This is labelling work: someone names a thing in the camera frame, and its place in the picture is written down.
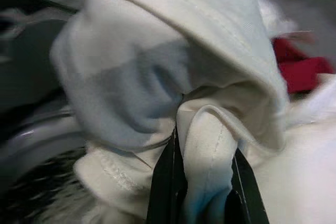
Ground bright red garment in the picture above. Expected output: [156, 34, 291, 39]
[271, 36, 335, 95]

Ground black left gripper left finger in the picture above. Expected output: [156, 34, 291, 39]
[149, 126, 189, 224]

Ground white garment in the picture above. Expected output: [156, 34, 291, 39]
[49, 0, 336, 224]

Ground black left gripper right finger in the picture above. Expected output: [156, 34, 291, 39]
[227, 147, 270, 224]

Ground black floor fan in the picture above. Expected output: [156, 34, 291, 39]
[0, 111, 106, 224]

